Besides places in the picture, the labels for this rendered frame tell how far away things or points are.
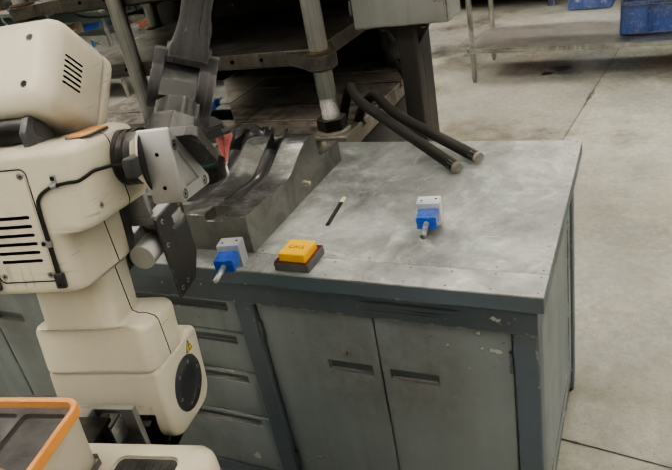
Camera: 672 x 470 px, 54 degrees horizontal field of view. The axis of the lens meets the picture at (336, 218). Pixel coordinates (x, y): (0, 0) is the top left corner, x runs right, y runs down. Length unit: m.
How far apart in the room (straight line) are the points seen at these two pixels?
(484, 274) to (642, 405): 1.02
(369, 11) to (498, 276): 1.09
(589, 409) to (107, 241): 1.51
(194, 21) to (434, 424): 1.00
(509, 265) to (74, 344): 0.79
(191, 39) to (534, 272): 0.72
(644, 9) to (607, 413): 3.26
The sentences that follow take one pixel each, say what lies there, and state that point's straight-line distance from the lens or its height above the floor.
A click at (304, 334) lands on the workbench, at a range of 1.52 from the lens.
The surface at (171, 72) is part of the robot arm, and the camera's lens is 1.08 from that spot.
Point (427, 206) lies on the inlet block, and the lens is 1.41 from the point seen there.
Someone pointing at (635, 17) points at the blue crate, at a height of 0.37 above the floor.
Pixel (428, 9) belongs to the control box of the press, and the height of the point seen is 1.11.
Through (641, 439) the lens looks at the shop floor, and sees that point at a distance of 2.08.
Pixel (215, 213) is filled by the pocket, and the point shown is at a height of 0.87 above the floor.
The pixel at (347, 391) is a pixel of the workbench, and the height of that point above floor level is 0.44.
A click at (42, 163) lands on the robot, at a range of 0.99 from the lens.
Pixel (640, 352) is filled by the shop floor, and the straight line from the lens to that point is 2.35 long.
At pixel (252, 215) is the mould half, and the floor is 0.88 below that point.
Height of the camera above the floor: 1.49
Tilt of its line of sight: 27 degrees down
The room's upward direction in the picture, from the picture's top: 11 degrees counter-clockwise
